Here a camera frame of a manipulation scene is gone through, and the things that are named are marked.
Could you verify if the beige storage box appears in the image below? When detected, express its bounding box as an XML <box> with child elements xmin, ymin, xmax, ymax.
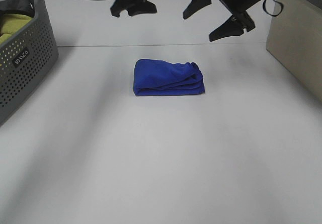
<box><xmin>266</xmin><ymin>0</ymin><xmax>321</xmax><ymax>98</ymax></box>

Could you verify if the black cloth in basket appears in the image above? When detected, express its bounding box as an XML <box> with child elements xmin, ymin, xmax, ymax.
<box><xmin>1</xmin><ymin>0</ymin><xmax>35</xmax><ymax>20</ymax></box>

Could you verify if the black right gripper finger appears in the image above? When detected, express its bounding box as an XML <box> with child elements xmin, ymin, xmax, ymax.
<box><xmin>183</xmin><ymin>0</ymin><xmax>212</xmax><ymax>20</ymax></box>
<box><xmin>209</xmin><ymin>14</ymin><xmax>245</xmax><ymax>42</ymax></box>

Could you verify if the grey perforated plastic basket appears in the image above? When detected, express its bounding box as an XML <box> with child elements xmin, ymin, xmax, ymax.
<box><xmin>1</xmin><ymin>0</ymin><xmax>59</xmax><ymax>124</ymax></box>

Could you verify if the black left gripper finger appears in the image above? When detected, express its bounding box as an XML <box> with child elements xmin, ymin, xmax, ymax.
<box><xmin>110</xmin><ymin>0</ymin><xmax>133</xmax><ymax>17</ymax></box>
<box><xmin>127</xmin><ymin>0</ymin><xmax>157</xmax><ymax>17</ymax></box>

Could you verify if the yellow-green towel in basket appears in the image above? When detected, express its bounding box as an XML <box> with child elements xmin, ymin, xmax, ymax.
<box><xmin>1</xmin><ymin>14</ymin><xmax>33</xmax><ymax>43</ymax></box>

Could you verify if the blue microfiber towel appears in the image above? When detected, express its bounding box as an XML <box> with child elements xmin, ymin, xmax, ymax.
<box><xmin>133</xmin><ymin>59</ymin><xmax>205</xmax><ymax>96</ymax></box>

